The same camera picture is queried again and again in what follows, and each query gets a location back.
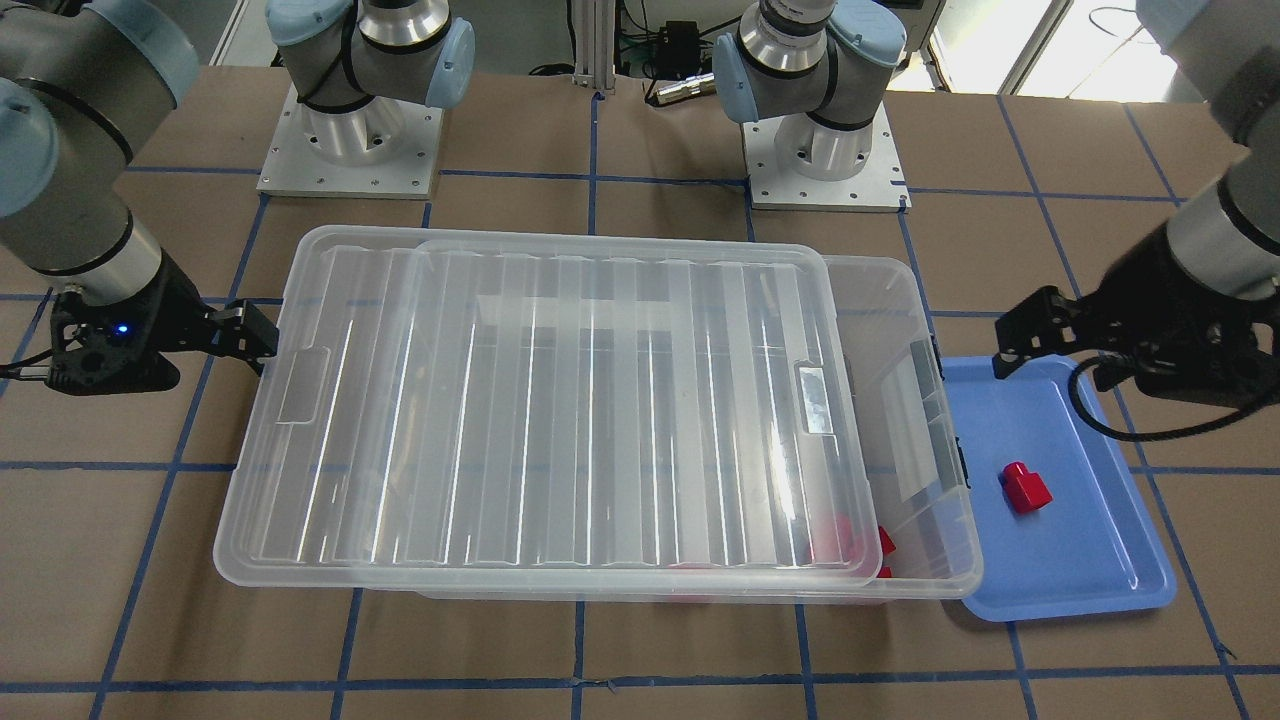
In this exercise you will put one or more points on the red block with stud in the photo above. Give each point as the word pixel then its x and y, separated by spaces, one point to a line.
pixel 1024 489

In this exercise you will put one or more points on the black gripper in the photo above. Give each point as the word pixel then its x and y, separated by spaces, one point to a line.
pixel 1150 305

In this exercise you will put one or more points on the aluminium frame post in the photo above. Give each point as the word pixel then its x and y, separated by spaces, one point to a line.
pixel 593 35

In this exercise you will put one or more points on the clear plastic storage box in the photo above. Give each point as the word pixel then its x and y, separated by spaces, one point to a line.
pixel 900 420

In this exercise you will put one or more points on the red block tilted middle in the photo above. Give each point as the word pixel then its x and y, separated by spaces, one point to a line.
pixel 832 541

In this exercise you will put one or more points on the blue plastic tray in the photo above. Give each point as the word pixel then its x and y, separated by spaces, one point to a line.
pixel 1094 548

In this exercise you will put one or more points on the black gripper over box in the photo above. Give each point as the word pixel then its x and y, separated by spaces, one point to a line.
pixel 178 300

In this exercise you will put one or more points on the clear plastic box lid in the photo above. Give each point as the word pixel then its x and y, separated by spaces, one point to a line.
pixel 294 450

